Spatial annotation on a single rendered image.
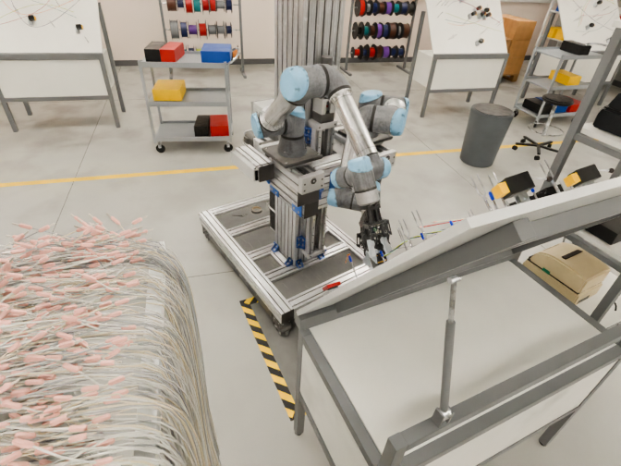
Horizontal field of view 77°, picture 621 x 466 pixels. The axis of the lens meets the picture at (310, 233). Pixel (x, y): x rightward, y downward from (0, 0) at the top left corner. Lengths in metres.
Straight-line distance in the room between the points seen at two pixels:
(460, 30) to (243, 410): 5.56
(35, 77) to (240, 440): 4.61
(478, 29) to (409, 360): 5.57
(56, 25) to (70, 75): 0.53
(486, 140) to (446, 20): 2.15
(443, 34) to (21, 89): 5.27
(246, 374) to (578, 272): 1.80
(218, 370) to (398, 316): 1.20
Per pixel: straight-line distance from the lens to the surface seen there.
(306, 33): 2.06
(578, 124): 1.98
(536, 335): 1.87
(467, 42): 6.40
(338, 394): 1.44
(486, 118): 4.76
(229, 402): 2.35
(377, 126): 1.78
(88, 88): 5.55
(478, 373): 1.63
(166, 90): 4.60
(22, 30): 5.75
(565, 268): 2.24
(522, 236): 0.78
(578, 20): 7.94
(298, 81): 1.47
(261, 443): 2.24
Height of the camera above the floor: 2.03
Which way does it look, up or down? 37 degrees down
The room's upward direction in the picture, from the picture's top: 4 degrees clockwise
